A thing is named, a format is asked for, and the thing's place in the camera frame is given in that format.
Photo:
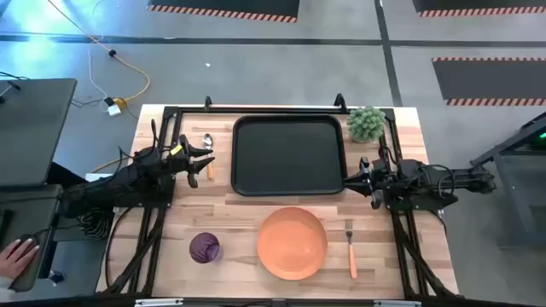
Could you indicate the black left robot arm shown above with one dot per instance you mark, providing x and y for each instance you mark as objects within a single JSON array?
[{"x": 119, "y": 183}]

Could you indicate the black hazard-striped floor mat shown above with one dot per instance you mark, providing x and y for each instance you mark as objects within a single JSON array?
[
  {"x": 490, "y": 81},
  {"x": 478, "y": 4},
  {"x": 222, "y": 5}
]

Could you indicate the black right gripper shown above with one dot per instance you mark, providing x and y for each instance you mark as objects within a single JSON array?
[{"x": 381, "y": 181}]

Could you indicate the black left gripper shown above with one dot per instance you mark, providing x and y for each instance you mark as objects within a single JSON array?
[{"x": 181, "y": 158}]

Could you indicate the silver metal bracket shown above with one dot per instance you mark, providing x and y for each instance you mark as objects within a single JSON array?
[
  {"x": 158, "y": 302},
  {"x": 396, "y": 303}
]

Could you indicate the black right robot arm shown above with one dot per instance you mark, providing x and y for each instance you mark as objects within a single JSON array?
[{"x": 426, "y": 179}]

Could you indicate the person's hand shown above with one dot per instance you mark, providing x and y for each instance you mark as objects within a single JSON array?
[{"x": 17, "y": 258}]

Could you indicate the green succulent in grey pot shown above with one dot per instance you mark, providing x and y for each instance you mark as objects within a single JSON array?
[{"x": 366, "y": 124}]

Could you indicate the black aluminium table frame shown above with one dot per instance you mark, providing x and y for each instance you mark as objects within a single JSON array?
[{"x": 213, "y": 110}]

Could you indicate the white power adapter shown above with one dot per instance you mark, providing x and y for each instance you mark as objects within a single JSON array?
[{"x": 114, "y": 110}]

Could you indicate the black metal stand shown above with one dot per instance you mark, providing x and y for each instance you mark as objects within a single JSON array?
[{"x": 512, "y": 140}]

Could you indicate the orange round plate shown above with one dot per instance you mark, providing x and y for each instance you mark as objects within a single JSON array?
[{"x": 292, "y": 243}]

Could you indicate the purple faceted cup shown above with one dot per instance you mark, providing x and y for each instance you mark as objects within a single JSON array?
[{"x": 205, "y": 247}]

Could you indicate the black rectangular tray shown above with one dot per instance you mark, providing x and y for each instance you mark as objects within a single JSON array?
[{"x": 290, "y": 153}]

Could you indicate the black desk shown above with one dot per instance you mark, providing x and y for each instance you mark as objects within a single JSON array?
[{"x": 25, "y": 204}]

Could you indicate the dark grey desk panel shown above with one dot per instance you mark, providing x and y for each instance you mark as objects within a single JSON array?
[{"x": 34, "y": 128}]

